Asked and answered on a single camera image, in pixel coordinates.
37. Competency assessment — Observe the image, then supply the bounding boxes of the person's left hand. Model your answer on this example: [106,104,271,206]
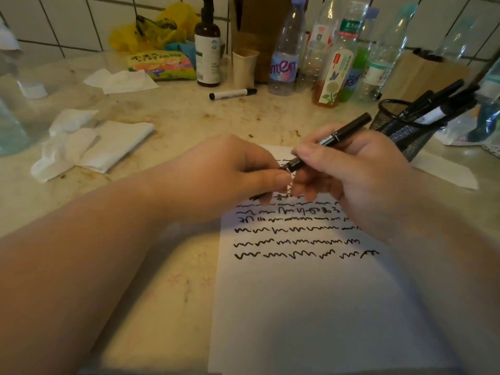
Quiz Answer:
[142,134,294,224]

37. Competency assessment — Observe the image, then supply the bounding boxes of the brown spray bottle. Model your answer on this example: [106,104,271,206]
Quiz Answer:
[194,0,222,88]

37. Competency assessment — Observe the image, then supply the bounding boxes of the clear plastic bag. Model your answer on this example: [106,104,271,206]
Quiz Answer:
[435,101,500,147]

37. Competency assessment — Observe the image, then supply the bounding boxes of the open cardboard box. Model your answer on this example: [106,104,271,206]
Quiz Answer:
[230,0,309,84]

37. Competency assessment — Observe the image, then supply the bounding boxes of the beige cup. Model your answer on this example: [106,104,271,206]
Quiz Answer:
[232,48,260,90]

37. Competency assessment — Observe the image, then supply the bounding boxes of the small cardboard box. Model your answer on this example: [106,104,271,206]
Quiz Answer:
[381,48,471,102]

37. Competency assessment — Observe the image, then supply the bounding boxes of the orange tea bottle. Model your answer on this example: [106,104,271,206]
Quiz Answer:
[311,0,368,109]

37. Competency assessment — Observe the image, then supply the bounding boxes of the black mesh pen holder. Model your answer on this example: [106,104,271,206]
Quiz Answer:
[369,98,446,163]

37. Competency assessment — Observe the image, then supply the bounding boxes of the yellow plastic bag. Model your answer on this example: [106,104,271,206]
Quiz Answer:
[108,1,200,53]

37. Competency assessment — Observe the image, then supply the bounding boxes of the water bottle teal cap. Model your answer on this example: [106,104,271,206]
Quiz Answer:
[478,58,500,106]
[357,3,418,102]
[435,17,477,61]

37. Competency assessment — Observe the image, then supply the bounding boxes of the colourful snack packet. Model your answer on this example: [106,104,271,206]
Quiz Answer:
[127,50,197,82]

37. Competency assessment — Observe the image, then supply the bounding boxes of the person's right hand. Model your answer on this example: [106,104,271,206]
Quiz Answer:
[290,123,422,243]

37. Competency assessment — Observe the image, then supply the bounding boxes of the white paper sheet fine scribbles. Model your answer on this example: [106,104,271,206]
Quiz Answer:
[207,144,461,375]

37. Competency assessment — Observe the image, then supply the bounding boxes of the clear bottle white cap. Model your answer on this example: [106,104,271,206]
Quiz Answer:
[296,0,344,92]

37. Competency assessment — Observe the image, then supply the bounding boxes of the flat white tissue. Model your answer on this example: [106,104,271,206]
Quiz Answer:
[84,68,160,95]

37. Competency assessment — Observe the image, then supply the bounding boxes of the person's left forearm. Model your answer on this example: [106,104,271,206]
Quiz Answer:
[0,175,169,375]

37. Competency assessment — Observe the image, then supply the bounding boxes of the green soda bottle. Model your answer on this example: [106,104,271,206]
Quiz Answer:
[339,7,380,103]

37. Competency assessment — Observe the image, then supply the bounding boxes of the black marker pen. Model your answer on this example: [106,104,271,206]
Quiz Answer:
[280,112,372,173]

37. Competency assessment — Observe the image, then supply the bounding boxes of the small white paper piece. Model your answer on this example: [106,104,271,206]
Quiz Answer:
[412,150,479,191]

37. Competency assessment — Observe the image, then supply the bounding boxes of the person's right forearm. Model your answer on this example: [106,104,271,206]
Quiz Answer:
[384,191,500,375]

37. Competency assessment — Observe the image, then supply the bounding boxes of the folded white napkin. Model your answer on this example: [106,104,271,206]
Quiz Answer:
[78,120,156,173]

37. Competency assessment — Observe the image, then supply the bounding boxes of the clear bottle purple cap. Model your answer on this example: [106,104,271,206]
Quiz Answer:
[267,0,307,96]

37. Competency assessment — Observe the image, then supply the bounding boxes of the crumpled white tissue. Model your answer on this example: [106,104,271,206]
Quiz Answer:
[30,109,98,183]

